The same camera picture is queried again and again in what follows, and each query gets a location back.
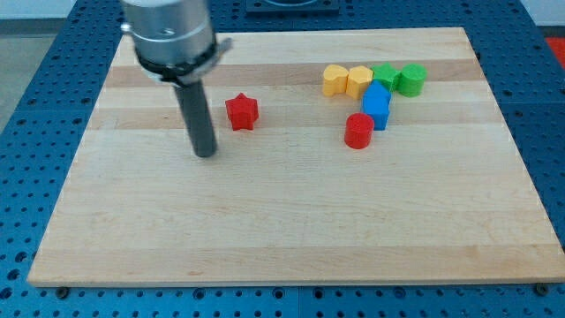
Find light wooden board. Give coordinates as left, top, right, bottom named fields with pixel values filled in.
left=27, top=27, right=564, bottom=288

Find blue pentagon block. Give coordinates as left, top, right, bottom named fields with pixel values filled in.
left=361, top=81, right=392, bottom=131

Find green cylinder block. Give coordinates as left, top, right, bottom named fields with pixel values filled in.
left=396, top=64, right=427, bottom=97

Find yellow hexagon block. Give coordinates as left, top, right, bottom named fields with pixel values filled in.
left=345, top=66, right=373, bottom=100

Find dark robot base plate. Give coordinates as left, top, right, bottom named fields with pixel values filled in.
left=245, top=0, right=341, bottom=14

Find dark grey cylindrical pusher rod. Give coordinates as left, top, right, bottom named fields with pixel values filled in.
left=175, top=81, right=217, bottom=158

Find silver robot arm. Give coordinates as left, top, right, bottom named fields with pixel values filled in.
left=120, top=0, right=232, bottom=158

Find yellow heart block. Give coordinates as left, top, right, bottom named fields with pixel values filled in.
left=322, top=64, right=349, bottom=97

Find green star block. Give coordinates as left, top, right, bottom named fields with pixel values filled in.
left=371, top=63, right=401, bottom=92

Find red cylinder block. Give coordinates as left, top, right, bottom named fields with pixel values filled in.
left=344, top=112, right=374, bottom=149

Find red star block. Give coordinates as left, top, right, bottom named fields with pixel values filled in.
left=225, top=93, right=259, bottom=131

